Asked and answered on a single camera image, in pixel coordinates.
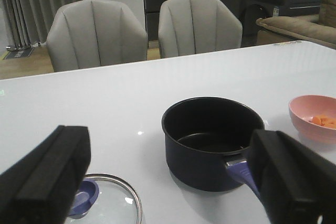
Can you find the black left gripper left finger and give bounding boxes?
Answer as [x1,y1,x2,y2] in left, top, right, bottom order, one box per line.
[1,125,91,223]

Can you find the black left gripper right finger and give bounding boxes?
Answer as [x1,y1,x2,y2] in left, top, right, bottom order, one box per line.
[246,130,335,223]

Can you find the glass lid blue knob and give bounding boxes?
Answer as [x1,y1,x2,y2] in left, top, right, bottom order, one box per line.
[65,173,143,224]

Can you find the orange ham slices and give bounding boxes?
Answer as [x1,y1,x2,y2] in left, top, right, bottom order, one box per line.
[310,114,335,129]

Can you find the pink bowl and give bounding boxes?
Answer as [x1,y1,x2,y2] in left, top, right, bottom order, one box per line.
[289,95,335,144]

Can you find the dark blue saucepan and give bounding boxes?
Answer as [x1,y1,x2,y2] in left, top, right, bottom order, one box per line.
[162,97,265,196]

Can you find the beige sofa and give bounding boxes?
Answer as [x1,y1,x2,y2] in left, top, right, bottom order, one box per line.
[256,0,335,49]

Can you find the left grey upholstered chair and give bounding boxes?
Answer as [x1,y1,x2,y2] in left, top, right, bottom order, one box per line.
[46,0,148,72]

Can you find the grey upholstered chair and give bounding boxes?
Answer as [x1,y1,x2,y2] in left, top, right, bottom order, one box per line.
[158,0,243,58]
[46,0,148,72]

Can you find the dark washing machine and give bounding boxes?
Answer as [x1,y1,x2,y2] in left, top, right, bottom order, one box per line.
[239,0,320,47]

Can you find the right grey upholstered chair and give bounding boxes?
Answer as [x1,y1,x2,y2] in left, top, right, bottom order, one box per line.
[158,0,243,58]

